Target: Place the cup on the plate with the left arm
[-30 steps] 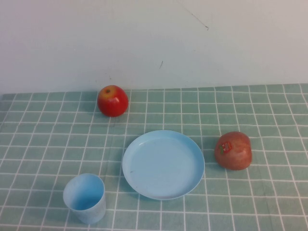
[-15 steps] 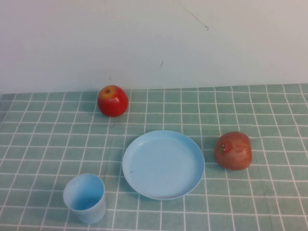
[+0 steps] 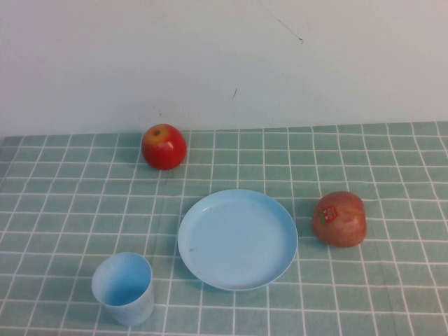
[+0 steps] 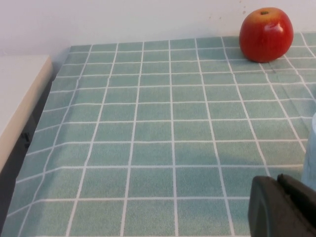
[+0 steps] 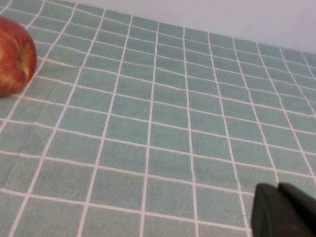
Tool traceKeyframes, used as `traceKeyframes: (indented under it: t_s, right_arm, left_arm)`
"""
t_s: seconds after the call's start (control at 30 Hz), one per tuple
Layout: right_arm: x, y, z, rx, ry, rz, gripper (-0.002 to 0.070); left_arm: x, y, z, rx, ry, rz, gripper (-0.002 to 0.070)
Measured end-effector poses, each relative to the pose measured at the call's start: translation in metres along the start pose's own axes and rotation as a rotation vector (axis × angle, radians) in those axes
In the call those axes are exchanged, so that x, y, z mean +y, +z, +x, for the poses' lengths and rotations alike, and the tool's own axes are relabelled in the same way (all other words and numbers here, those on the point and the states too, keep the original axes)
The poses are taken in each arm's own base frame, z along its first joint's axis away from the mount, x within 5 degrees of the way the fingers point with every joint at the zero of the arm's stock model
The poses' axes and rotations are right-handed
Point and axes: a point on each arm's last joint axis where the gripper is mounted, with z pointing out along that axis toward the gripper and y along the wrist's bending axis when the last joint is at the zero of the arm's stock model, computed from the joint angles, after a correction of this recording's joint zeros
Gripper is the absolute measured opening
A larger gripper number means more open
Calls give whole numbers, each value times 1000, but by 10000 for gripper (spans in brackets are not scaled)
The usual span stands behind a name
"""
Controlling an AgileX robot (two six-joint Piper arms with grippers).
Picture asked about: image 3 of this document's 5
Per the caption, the light blue plastic cup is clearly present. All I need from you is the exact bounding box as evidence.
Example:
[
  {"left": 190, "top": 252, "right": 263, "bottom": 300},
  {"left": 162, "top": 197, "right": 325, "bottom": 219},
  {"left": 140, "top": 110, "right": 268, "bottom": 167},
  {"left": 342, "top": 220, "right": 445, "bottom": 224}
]
[{"left": 91, "top": 251, "right": 155, "bottom": 327}]

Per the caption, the light blue round plate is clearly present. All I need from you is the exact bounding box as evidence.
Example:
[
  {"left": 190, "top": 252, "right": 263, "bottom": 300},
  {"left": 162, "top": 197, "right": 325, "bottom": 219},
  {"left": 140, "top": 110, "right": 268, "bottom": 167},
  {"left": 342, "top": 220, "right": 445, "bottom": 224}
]
[{"left": 176, "top": 188, "right": 299, "bottom": 292}]

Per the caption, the shiny red apple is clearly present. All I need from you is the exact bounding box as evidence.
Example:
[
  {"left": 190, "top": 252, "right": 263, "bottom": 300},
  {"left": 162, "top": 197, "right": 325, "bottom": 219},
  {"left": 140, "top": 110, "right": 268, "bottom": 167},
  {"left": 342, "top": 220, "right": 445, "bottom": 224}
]
[{"left": 141, "top": 123, "right": 188, "bottom": 172}]

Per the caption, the dull red apple with sticker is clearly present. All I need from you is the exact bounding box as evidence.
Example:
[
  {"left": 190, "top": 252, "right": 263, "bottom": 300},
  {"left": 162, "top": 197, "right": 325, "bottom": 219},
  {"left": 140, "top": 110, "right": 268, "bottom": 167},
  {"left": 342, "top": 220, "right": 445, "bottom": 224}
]
[{"left": 311, "top": 190, "right": 368, "bottom": 249}]

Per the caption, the green checkered tablecloth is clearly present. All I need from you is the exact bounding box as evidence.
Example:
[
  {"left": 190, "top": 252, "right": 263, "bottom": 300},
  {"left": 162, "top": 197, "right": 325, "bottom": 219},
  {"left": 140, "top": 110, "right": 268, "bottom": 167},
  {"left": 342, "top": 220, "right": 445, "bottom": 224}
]
[{"left": 0, "top": 120, "right": 448, "bottom": 336}]

